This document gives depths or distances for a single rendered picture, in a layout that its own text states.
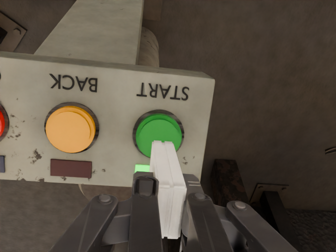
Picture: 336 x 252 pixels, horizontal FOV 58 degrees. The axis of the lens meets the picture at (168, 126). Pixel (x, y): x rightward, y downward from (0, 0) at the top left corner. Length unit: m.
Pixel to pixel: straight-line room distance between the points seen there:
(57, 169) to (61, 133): 0.04
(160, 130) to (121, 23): 0.20
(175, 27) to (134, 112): 0.61
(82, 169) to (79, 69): 0.09
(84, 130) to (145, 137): 0.05
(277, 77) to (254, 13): 0.22
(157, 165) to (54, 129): 0.12
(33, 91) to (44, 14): 0.63
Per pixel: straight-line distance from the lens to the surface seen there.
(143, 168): 0.28
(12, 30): 0.93
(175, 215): 0.16
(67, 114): 0.26
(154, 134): 0.26
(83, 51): 0.33
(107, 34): 0.38
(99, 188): 0.44
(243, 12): 0.88
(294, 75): 1.00
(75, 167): 0.29
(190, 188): 0.17
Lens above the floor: 0.81
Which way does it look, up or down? 54 degrees down
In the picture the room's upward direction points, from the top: 176 degrees clockwise
